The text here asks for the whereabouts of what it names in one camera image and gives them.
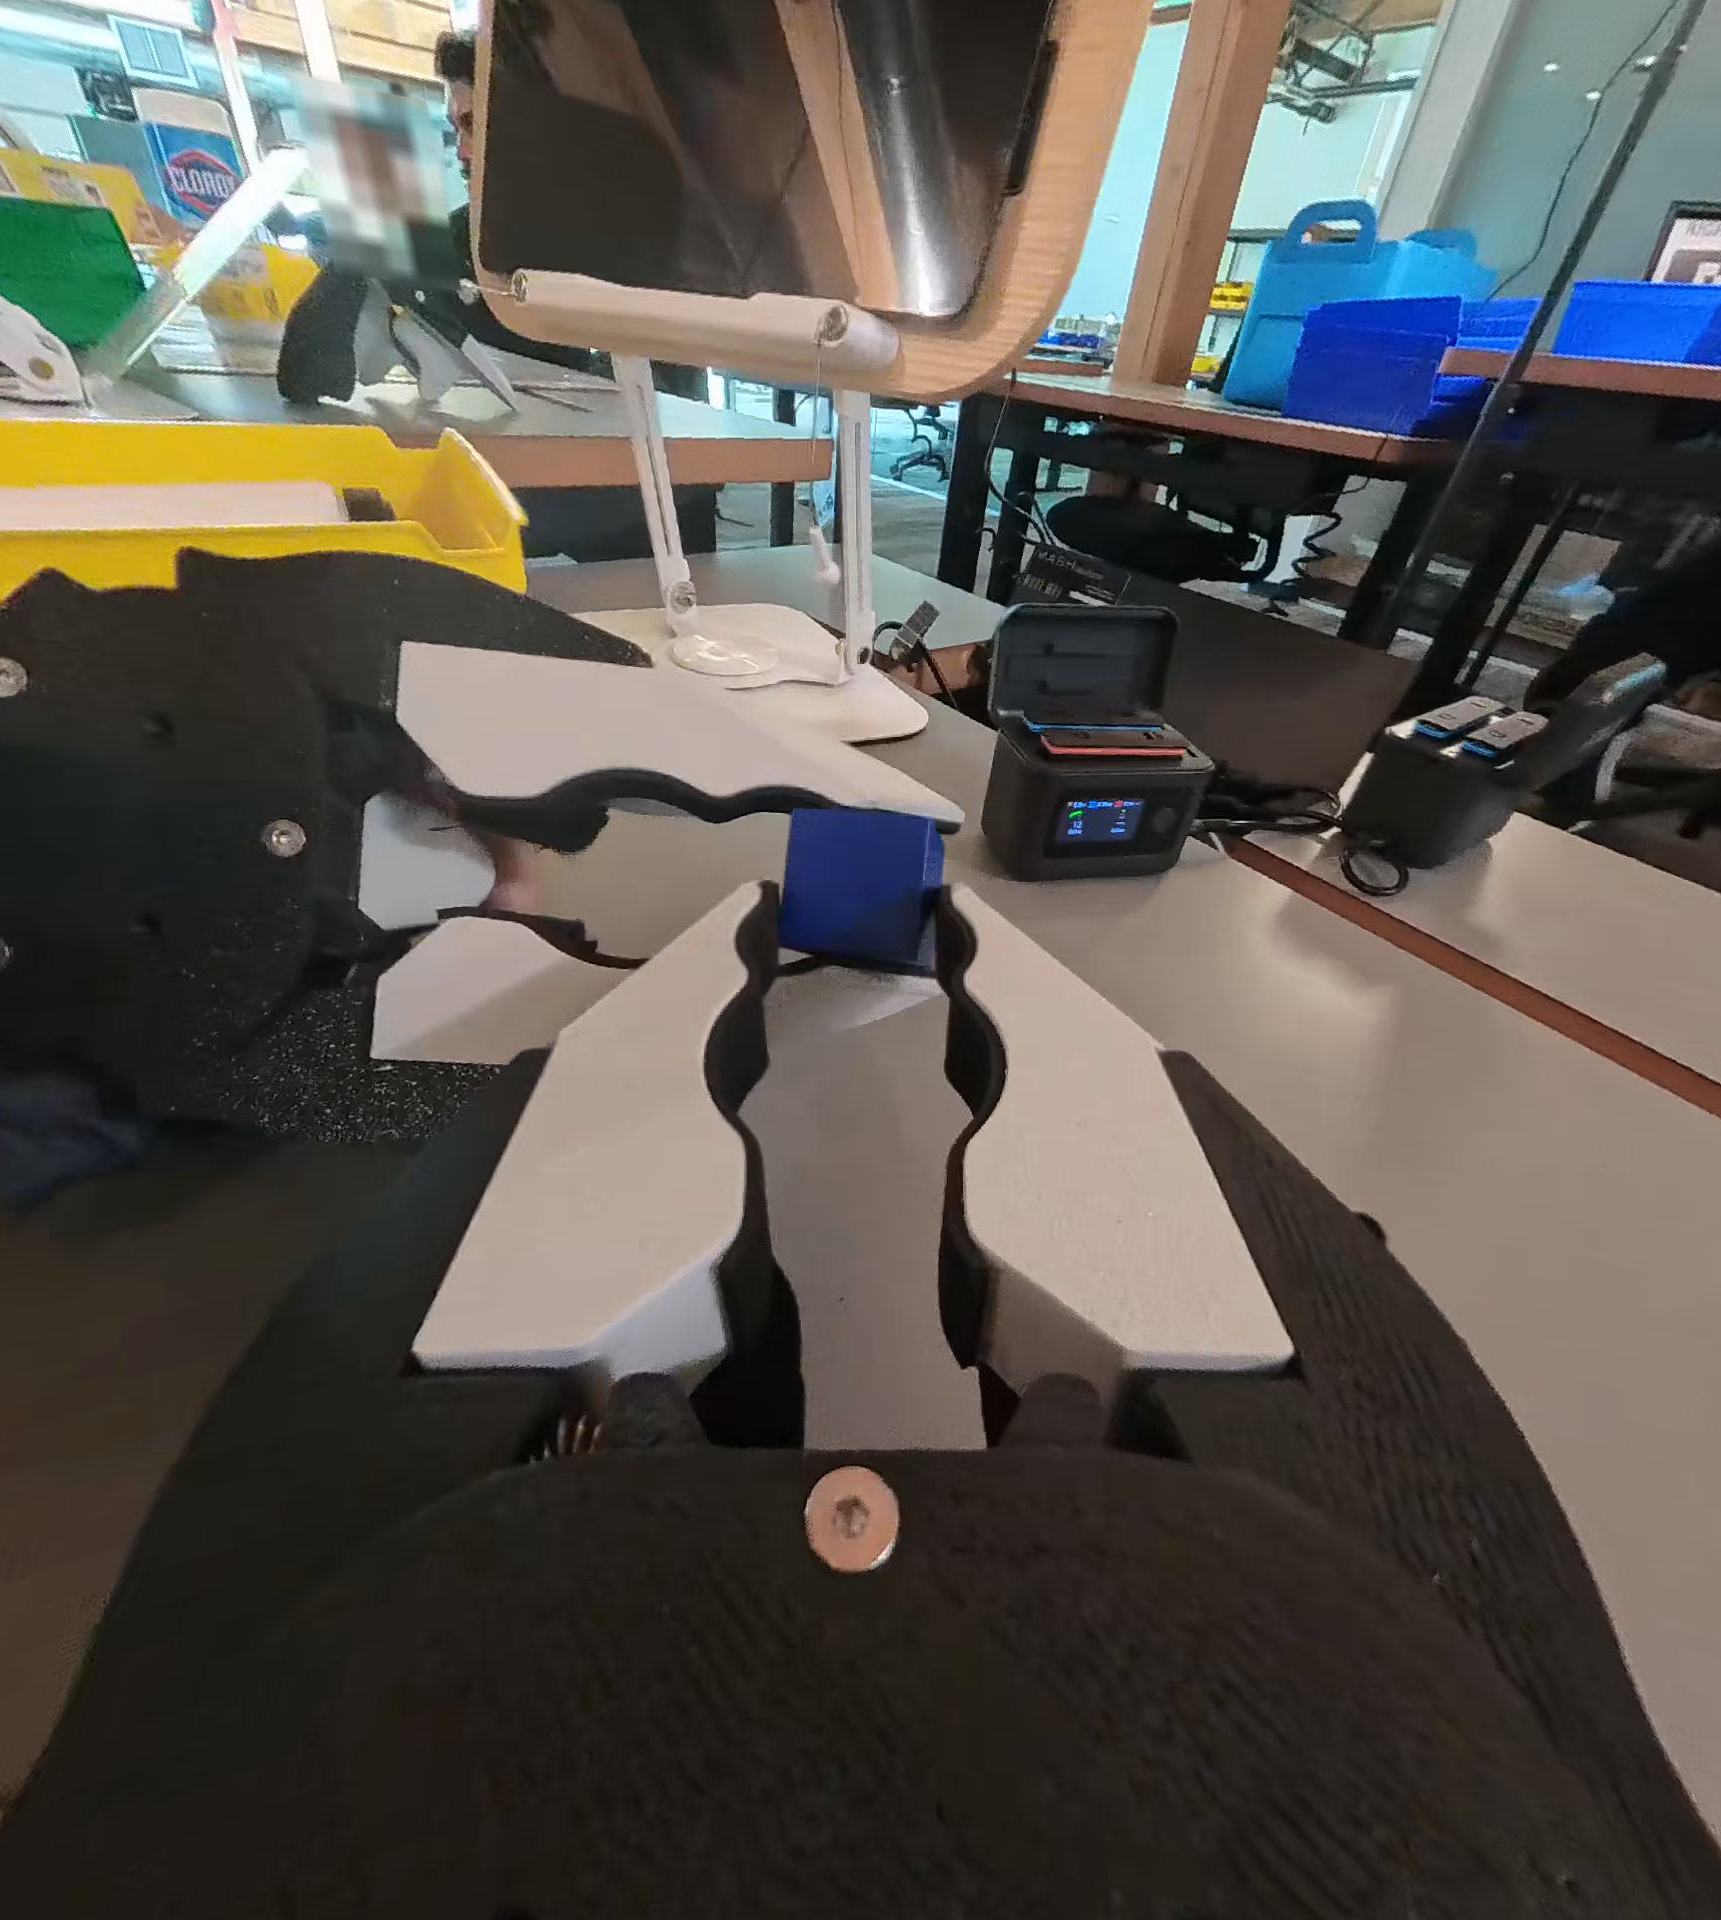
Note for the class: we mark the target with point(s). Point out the black battery charger case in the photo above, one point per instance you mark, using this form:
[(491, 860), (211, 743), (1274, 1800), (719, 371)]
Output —
[(1102, 783), (1462, 796)]

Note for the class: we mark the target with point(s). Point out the dark chair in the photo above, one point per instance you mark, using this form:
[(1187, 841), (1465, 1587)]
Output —
[(1699, 631)]

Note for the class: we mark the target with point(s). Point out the wooden support post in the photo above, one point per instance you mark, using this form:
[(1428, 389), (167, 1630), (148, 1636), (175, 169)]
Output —
[(1207, 180)]

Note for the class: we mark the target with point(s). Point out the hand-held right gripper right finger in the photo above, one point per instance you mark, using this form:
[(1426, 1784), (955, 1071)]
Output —
[(1114, 1201)]

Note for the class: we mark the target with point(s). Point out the yellow storage bin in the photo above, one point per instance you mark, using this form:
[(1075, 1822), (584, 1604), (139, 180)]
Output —
[(200, 564)]

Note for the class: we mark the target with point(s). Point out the blue toolbox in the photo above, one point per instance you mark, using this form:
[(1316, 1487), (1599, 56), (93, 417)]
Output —
[(1323, 284)]

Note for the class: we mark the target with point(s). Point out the black and white headset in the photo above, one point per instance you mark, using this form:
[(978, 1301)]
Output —
[(333, 339)]

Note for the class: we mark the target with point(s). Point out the studio light on tripod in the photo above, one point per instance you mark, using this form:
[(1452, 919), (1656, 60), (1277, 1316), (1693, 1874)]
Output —
[(1548, 302)]

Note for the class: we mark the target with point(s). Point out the tilted grey screen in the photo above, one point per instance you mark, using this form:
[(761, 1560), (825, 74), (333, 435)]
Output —
[(200, 257)]

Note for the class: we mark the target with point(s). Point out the small blue parts bin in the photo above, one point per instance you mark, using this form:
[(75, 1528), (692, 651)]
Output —
[(1361, 366), (1497, 361), (1669, 326)]

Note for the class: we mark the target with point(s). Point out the green storage bin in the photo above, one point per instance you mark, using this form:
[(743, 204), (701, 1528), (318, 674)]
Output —
[(21, 270)]

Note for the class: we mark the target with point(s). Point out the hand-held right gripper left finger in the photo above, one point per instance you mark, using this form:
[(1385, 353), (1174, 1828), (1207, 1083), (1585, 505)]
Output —
[(587, 1201)]

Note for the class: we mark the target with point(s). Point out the dark blue cube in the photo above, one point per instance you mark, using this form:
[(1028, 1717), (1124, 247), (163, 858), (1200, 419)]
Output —
[(853, 887)]

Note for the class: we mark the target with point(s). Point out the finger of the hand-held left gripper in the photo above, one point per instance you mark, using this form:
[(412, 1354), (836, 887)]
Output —
[(471, 992), (606, 719)]

